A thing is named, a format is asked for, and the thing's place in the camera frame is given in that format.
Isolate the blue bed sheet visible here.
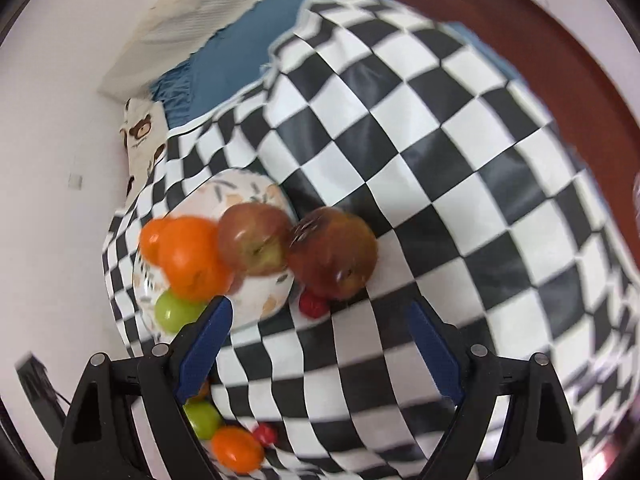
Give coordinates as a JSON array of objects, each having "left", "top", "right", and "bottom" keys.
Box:
[{"left": 150, "top": 0, "right": 521, "bottom": 131}]

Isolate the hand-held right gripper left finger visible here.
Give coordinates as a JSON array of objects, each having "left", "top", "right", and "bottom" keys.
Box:
[{"left": 54, "top": 296, "right": 235, "bottom": 480}]

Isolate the black and white checkered cloth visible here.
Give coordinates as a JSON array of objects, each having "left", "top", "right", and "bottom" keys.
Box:
[{"left": 102, "top": 0, "right": 640, "bottom": 480}]

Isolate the dark red apple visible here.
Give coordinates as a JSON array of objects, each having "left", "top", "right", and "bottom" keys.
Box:
[{"left": 286, "top": 206, "right": 379, "bottom": 301}]

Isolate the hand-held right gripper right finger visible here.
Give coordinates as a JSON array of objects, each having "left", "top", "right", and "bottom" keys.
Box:
[{"left": 404, "top": 296, "right": 585, "bottom": 480}]

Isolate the bear print pillow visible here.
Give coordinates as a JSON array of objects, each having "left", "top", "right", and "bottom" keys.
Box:
[{"left": 119, "top": 97, "right": 171, "bottom": 208}]

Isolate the large orange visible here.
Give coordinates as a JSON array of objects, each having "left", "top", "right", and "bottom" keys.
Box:
[
  {"left": 157, "top": 216, "right": 236, "bottom": 303},
  {"left": 210, "top": 426, "right": 265, "bottom": 474}
]

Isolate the white pillow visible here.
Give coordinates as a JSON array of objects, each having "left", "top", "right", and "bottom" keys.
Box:
[{"left": 97, "top": 0, "right": 321, "bottom": 101}]

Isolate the black device with cable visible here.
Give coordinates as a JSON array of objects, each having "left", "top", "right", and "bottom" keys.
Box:
[{"left": 15, "top": 352, "right": 68, "bottom": 441}]

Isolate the white floral plate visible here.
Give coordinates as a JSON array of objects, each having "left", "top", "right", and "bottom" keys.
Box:
[{"left": 132, "top": 169, "right": 297, "bottom": 333}]

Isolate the red green apple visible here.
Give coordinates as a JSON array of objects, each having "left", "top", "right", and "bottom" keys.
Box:
[{"left": 217, "top": 202, "right": 296, "bottom": 277}]

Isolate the small green apple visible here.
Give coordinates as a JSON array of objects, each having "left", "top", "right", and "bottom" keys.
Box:
[
  {"left": 154, "top": 290, "right": 208, "bottom": 335},
  {"left": 184, "top": 399, "right": 224, "bottom": 441}
]

